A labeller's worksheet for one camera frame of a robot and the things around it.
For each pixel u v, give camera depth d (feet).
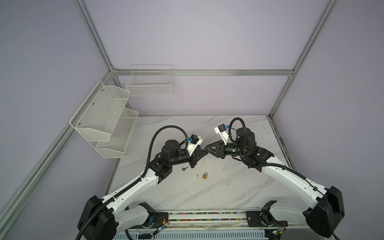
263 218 2.15
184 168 2.98
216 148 2.10
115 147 2.91
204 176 2.89
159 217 2.41
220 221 2.45
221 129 2.10
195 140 1.98
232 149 2.08
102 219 1.26
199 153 2.14
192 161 2.17
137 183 1.59
